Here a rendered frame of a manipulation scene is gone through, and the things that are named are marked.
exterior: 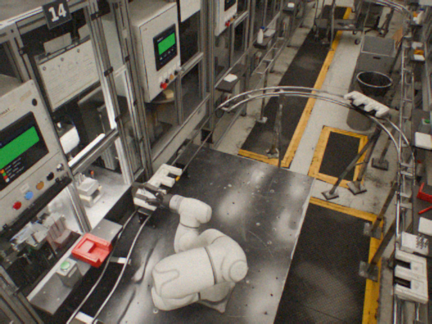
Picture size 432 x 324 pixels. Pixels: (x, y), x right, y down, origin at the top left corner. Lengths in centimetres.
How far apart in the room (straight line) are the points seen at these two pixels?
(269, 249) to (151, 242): 72
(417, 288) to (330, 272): 104
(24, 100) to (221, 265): 92
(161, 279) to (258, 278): 97
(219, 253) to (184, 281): 15
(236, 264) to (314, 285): 177
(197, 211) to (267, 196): 86
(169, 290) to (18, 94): 87
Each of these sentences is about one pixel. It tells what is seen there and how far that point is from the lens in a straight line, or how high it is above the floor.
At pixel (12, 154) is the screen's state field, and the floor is 164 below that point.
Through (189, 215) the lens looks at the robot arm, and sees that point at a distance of 169.
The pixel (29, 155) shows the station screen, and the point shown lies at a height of 159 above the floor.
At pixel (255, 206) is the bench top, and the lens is 236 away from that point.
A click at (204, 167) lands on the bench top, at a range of 261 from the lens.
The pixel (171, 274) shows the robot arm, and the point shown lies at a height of 145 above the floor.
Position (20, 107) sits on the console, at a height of 176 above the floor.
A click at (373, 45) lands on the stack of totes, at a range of 543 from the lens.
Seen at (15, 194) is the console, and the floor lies 146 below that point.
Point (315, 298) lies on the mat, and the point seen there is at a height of 1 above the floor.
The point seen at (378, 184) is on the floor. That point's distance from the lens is 383.
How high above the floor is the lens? 244
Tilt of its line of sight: 42 degrees down
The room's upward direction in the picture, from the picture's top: 1 degrees clockwise
